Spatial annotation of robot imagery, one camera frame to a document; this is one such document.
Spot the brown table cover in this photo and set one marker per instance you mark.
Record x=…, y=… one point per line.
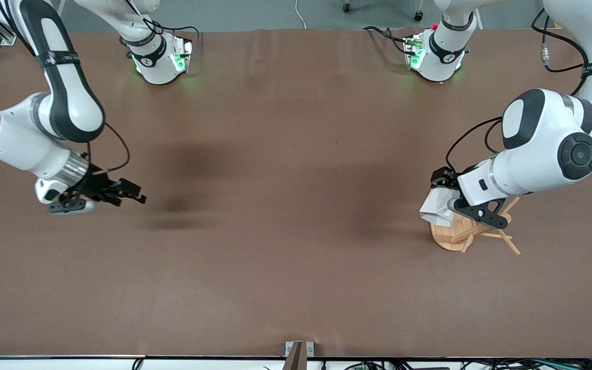
x=296, y=257

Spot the white faceted cup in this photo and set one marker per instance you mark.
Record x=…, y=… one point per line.
x=437, y=208

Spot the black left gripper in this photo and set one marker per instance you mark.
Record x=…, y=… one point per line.
x=444, y=179

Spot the black caster wheel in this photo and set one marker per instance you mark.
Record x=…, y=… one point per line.
x=347, y=7
x=419, y=16

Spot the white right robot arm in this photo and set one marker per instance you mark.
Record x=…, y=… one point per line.
x=70, y=103

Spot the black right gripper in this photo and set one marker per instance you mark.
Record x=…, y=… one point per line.
x=96, y=185

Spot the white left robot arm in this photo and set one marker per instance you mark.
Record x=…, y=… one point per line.
x=548, y=139

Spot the wooden cup rack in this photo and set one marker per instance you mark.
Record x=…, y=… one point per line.
x=460, y=236

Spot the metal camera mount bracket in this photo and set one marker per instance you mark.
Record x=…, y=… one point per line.
x=298, y=352

